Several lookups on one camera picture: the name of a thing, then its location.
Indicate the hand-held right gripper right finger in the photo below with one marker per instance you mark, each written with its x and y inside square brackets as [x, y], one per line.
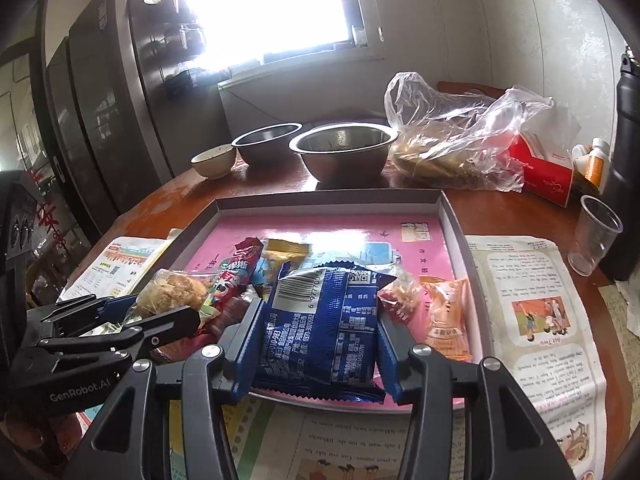
[392, 370]

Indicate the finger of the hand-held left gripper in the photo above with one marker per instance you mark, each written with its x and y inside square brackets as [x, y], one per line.
[165, 325]
[117, 305]

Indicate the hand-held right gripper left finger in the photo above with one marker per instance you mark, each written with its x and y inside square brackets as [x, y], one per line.
[247, 355]

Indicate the clear packet crumbly cookie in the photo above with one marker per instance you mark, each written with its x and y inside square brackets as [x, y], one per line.
[172, 287]

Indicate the brown chocolate bar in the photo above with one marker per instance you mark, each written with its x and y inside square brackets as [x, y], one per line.
[230, 318]

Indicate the orange snack packet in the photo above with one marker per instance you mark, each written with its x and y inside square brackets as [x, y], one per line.
[446, 320]

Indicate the red label clear packet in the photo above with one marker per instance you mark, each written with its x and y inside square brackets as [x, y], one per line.
[400, 296]

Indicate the blue snack packet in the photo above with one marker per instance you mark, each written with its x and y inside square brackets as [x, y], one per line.
[320, 330]

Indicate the red cartoon snack packet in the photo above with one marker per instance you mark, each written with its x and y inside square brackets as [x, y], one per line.
[240, 265]

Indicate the yellow snack packet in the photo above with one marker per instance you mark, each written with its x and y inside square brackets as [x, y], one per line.
[285, 251]

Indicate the shallow grey cardboard box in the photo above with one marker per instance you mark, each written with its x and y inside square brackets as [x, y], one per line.
[450, 220]

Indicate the person's left hand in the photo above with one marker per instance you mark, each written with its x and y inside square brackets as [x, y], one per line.
[47, 432]

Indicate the printed newspaper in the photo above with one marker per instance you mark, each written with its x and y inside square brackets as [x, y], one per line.
[535, 320]

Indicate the small ceramic bowl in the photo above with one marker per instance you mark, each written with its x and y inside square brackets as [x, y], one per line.
[214, 162]

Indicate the grey refrigerator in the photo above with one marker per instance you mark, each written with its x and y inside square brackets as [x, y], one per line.
[100, 100]

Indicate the stainless steel bowl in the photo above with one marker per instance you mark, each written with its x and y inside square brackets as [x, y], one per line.
[265, 145]
[345, 157]

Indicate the clear plastic bag of bread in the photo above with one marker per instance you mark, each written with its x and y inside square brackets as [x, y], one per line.
[450, 145]

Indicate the clear plastic cup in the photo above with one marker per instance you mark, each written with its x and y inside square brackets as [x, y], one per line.
[592, 240]

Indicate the red tissue box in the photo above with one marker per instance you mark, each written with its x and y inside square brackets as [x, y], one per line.
[540, 170]

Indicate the fridge side rack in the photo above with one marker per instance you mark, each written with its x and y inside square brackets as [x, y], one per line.
[175, 45]

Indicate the white medicine bottle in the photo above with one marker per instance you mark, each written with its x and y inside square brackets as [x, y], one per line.
[581, 154]

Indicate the orange medicine bottle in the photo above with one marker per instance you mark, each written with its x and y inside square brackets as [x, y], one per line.
[597, 166]

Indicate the black thermos bottle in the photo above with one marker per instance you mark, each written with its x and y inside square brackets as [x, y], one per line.
[625, 170]

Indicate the bright window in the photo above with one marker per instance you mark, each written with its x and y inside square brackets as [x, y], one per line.
[270, 5]

